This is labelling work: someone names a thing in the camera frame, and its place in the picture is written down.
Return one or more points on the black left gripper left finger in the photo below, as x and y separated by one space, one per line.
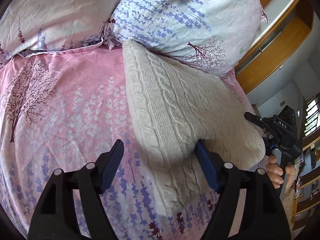
55 216

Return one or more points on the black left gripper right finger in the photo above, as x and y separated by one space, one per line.
263 216

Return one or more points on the beige cable knit sweater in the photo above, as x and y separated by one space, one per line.
172 107

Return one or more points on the beige knit sleeve forearm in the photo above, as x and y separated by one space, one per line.
287 203

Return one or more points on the person right hand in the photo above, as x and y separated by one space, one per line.
275 172

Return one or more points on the window with grille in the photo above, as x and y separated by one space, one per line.
312 116

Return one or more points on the wooden shelf with clutter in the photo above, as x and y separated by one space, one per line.
306 184

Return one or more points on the pink floral bed sheet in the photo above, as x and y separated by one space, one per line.
62 110

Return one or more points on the yellow wooden headboard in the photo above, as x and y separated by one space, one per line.
288 24

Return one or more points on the floral pillow with green dot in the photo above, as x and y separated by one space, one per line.
209 35

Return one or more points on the pale pink floral pillow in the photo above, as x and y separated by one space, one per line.
53 25

